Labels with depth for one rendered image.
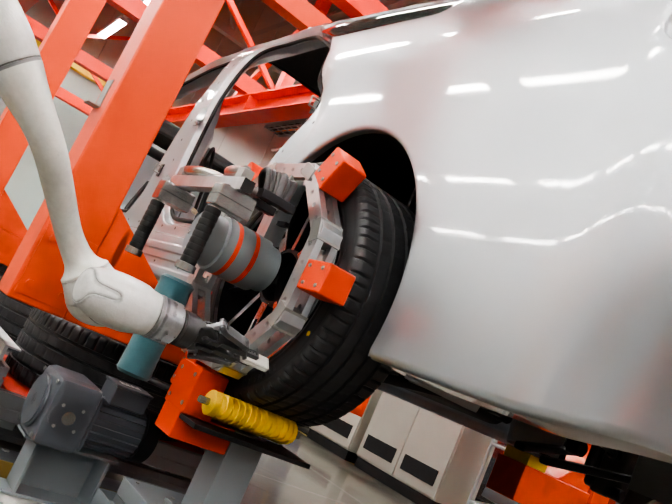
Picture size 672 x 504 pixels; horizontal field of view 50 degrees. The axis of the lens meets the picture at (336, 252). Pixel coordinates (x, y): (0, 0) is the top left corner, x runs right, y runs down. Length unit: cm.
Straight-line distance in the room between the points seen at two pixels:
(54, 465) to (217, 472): 52
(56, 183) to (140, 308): 28
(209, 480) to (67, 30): 281
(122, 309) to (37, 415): 62
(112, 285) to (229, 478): 66
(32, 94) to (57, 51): 269
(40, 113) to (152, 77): 79
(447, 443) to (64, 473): 471
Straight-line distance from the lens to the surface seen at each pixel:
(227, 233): 169
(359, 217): 163
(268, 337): 158
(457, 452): 648
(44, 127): 140
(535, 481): 340
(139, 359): 181
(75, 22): 413
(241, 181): 153
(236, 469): 185
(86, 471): 219
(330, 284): 148
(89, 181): 208
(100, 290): 139
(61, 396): 193
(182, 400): 174
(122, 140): 211
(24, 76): 139
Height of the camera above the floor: 67
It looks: 9 degrees up
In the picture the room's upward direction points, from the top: 24 degrees clockwise
